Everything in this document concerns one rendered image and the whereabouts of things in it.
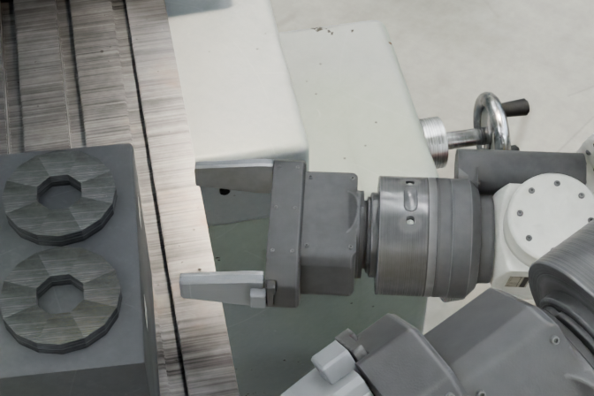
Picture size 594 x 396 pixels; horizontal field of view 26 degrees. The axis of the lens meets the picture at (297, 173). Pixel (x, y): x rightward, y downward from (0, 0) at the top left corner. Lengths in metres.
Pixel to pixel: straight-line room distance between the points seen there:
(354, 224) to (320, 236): 0.03
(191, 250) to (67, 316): 0.30
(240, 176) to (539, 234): 0.24
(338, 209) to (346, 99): 0.72
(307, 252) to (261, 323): 0.79
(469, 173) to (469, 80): 1.83
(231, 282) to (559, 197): 0.24
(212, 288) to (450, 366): 0.49
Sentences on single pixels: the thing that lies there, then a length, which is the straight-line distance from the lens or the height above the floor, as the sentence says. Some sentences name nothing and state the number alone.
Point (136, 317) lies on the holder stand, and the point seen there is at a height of 1.15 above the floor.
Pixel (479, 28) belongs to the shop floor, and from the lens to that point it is 2.90.
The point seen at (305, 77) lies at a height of 0.77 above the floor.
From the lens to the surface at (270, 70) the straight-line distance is 1.52.
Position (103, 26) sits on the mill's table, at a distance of 1.47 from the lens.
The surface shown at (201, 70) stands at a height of 0.89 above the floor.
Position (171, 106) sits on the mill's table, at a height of 0.97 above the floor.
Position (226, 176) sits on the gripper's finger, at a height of 1.20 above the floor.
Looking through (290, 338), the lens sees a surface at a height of 0.49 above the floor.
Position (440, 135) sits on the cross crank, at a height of 0.70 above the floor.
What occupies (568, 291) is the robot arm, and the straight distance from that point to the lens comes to 0.47.
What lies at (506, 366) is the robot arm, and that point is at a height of 1.58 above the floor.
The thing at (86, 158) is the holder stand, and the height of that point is 1.17.
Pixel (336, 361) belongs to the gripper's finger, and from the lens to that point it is 0.44.
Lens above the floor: 1.95
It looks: 49 degrees down
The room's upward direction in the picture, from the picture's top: straight up
